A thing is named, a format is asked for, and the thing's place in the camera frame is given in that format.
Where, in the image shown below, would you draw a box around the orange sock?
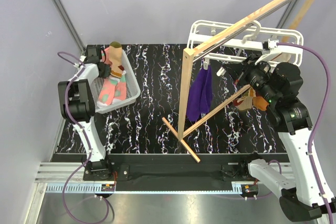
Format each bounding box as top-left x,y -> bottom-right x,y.
253,96 -> 269,111

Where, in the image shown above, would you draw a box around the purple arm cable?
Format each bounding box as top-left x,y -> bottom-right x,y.
57,51 -> 115,222
266,42 -> 336,224

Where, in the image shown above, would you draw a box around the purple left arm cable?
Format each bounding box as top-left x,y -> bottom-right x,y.
57,51 -> 115,222

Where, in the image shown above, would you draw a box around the white clip hanger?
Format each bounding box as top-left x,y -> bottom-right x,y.
187,20 -> 303,68

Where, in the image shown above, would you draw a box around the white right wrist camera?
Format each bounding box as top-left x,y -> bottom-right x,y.
256,39 -> 282,63

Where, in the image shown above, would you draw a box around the purple sock pair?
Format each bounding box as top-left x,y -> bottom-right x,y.
186,66 -> 213,122

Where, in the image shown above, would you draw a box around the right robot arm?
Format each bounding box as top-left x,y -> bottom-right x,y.
223,55 -> 335,223

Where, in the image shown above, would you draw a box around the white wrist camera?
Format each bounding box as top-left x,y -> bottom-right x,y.
256,39 -> 282,63
80,46 -> 102,64

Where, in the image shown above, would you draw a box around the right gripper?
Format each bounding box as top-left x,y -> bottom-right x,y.
223,54 -> 278,102

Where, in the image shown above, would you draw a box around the white plastic basket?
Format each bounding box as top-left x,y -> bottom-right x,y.
90,51 -> 141,114

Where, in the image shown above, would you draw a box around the wooden clothes rack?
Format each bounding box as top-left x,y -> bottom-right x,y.
162,0 -> 334,163

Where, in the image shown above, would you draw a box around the aluminium rail frame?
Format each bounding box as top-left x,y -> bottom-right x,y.
25,157 -> 288,223

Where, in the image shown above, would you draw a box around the pink dotted sock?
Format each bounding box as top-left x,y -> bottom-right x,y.
104,49 -> 127,104
97,77 -> 119,108

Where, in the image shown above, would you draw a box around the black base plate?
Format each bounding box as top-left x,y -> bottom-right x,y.
83,153 -> 297,192

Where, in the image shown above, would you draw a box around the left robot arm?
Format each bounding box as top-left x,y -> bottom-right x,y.
57,45 -> 113,181

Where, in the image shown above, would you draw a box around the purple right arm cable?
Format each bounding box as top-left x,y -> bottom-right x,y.
266,42 -> 336,224

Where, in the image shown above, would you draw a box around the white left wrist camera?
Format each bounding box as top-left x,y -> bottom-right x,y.
80,46 -> 102,64

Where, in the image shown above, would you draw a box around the striped beige sock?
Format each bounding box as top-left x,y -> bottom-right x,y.
233,88 -> 256,111
107,41 -> 124,78

